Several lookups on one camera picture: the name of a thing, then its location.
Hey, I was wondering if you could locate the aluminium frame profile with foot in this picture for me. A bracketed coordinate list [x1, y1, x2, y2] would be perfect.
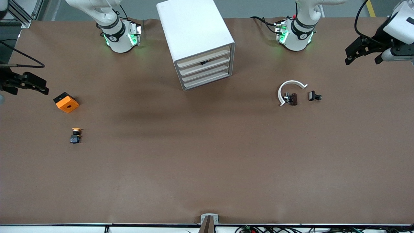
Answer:
[0, 0, 44, 29]

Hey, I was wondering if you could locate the white drawer with black handle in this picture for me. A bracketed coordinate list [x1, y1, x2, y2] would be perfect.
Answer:
[177, 46, 231, 68]

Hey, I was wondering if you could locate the brown block with metal clip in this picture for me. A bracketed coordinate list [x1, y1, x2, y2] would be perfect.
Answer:
[283, 92, 298, 106]

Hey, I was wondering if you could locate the tangled black cable bundle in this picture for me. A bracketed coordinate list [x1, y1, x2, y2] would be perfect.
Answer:
[236, 225, 414, 233]

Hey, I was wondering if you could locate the orange and black box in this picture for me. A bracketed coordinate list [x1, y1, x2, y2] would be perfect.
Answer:
[53, 92, 80, 114]

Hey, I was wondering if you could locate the white curved ring piece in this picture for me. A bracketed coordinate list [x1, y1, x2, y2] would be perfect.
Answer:
[278, 80, 308, 107]

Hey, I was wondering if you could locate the brown table mat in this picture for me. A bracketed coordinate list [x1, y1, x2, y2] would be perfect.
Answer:
[0, 17, 414, 225]

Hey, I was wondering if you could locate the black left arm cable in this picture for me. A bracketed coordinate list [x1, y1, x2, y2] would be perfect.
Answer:
[354, 0, 376, 41]

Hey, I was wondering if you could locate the white drawer cabinet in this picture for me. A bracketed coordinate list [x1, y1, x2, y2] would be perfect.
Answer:
[157, 0, 235, 91]

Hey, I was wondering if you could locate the black base cable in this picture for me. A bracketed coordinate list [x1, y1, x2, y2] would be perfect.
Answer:
[250, 16, 280, 35]

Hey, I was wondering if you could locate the white plain cabinet drawer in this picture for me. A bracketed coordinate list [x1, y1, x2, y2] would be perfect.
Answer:
[180, 61, 233, 84]
[178, 53, 232, 77]
[182, 68, 233, 91]

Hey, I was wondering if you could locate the white table edge rail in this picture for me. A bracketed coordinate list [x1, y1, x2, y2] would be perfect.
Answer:
[0, 223, 414, 233]

